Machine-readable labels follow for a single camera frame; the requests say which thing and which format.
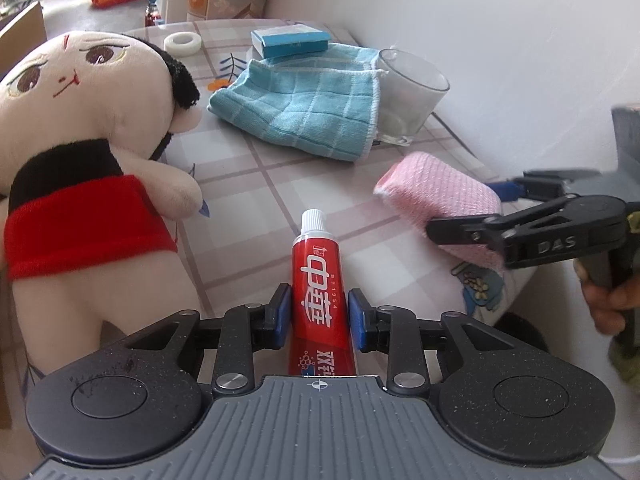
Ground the white container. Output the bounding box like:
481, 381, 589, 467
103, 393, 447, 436
157, 0, 188, 25

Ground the person's right hand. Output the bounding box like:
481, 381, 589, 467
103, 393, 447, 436
574, 260, 640, 336

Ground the black round stool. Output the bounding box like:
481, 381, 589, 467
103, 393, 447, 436
492, 311, 548, 356

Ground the red toothpaste tube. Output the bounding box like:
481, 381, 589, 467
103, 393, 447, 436
287, 208, 358, 377

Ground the brown cardboard panel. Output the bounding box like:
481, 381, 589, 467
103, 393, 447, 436
0, 0, 48, 68

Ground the plush doll red skirt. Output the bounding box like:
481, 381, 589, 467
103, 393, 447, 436
0, 30, 203, 376

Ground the glass cup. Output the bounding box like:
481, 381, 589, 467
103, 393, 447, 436
372, 48, 451, 147

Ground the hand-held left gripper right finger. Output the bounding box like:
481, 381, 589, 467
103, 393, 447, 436
347, 287, 540, 399

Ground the blue box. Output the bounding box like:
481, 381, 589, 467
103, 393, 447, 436
251, 24, 332, 60

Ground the blue checked towel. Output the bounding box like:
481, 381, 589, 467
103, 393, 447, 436
207, 42, 388, 162

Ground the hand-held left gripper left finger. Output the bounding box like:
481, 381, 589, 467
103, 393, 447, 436
107, 283, 293, 398

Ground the pink towel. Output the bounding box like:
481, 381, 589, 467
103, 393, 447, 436
374, 152, 507, 278

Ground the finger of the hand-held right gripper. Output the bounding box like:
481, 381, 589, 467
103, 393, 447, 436
488, 168, 602, 203
425, 195, 576, 252

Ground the white tape roll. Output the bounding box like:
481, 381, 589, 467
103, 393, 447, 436
164, 31, 202, 52

